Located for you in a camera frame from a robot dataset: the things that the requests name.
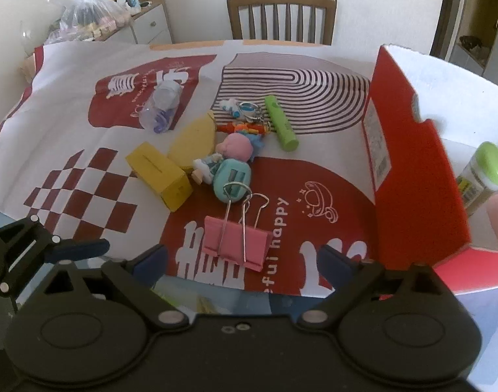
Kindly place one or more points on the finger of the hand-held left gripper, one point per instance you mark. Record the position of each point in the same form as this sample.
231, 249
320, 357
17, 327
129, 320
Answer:
81, 249

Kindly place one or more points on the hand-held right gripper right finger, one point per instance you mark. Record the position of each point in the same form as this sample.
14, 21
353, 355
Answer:
334, 263

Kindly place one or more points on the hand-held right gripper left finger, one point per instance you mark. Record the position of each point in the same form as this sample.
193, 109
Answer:
151, 260

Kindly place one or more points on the pink binder clip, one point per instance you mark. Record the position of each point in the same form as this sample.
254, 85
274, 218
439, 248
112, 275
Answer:
232, 241

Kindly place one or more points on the yellow slotted box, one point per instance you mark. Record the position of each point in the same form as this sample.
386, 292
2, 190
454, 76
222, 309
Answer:
159, 171

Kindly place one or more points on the teal egg-shaped toy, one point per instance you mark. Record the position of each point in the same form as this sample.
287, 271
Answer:
228, 175

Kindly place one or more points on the red cardboard box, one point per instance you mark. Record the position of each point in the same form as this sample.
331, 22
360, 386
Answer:
408, 163

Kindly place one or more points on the pink-haired doll figure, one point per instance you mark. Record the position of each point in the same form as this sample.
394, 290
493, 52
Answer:
236, 149

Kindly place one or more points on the printed red white tablecloth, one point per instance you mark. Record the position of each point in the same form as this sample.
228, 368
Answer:
69, 122

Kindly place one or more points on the green tube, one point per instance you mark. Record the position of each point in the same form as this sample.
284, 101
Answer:
281, 124

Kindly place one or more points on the clear plastic bottle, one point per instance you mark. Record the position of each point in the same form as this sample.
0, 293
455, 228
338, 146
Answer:
161, 104

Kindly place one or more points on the orange toy figure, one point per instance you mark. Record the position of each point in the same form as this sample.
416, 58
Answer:
241, 127

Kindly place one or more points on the green-lid canister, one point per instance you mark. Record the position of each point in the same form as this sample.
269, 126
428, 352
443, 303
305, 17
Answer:
492, 163

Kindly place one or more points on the clear plastic dome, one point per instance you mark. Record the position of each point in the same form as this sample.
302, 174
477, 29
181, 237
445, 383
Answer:
38, 26

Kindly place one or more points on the clear plastic bag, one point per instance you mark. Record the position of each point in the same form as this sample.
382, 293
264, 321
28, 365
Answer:
89, 14

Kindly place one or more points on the white drawer cabinet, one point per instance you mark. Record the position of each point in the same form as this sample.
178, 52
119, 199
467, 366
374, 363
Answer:
151, 24

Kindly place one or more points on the grey storage cabinet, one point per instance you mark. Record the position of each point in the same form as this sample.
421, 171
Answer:
490, 57

